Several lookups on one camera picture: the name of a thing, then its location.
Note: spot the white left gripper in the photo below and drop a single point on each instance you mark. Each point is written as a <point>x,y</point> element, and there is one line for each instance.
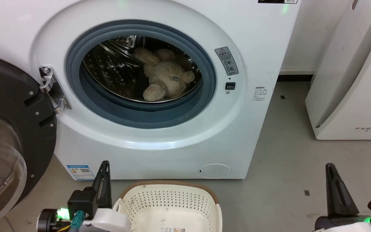
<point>113,222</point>

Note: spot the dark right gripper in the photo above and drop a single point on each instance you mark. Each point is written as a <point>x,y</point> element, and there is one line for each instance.
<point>340,223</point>

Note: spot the beige plush teddy toy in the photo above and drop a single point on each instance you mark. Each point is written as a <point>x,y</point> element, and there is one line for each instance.
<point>166,75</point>

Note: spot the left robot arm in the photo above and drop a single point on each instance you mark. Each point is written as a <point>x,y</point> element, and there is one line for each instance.
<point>47,220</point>

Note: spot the cream perforated laundry basket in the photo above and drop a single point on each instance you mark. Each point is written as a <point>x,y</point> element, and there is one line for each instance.
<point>169,199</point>

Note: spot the white front-load washing machine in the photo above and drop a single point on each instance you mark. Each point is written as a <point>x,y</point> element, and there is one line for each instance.
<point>172,154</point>

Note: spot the paper label on basket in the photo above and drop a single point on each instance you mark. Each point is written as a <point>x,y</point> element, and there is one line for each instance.
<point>172,229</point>

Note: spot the blue energy label sticker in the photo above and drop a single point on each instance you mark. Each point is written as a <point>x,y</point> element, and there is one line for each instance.
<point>80,172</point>

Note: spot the grey rubber door gasket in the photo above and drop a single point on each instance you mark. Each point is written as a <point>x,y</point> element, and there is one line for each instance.
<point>159,116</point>

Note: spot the metal door hinge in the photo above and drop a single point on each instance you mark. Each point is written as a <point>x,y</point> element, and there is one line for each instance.
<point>54,93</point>

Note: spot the round drain filter cover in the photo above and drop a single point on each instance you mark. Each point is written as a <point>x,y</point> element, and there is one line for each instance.
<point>214,171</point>

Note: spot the white air purifier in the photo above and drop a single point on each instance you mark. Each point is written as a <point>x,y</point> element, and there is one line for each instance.
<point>356,80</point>

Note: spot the steel washer drum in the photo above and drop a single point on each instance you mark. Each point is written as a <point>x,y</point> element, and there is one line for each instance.
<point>111,71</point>

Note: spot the black baseboard strip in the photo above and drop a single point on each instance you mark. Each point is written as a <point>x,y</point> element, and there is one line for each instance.
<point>295,78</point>

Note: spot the small printed text label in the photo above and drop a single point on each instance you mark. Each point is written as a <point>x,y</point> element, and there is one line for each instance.
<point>260,93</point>

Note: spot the black round glass washer door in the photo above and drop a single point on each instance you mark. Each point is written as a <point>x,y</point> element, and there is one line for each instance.
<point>8,90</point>

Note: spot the black door latch socket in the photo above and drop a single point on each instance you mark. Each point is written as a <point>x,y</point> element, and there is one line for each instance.
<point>230,86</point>

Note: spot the grey warning sticker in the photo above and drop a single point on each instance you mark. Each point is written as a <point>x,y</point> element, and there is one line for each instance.
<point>226,61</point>

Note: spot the black washer display panel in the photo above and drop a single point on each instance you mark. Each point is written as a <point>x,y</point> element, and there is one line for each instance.
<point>277,1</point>

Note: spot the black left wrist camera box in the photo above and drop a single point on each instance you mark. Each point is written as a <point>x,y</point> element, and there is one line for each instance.
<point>82,199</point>

